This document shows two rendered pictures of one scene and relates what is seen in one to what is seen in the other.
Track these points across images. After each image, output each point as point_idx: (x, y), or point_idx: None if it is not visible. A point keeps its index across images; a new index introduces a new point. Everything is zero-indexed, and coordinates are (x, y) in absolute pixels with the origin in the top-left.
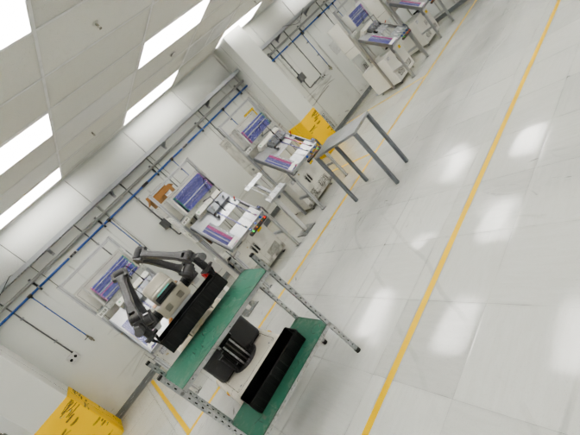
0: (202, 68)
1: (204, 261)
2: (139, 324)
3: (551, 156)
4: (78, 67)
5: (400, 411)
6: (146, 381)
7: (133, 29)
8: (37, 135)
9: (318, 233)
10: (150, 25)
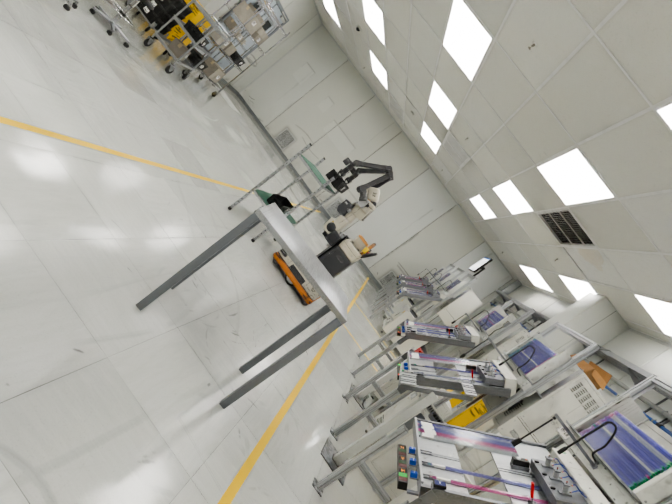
0: None
1: (345, 167)
2: (354, 168)
3: (53, 83)
4: (564, 99)
5: (209, 170)
6: None
7: (600, 70)
8: (589, 177)
9: (302, 403)
10: (635, 74)
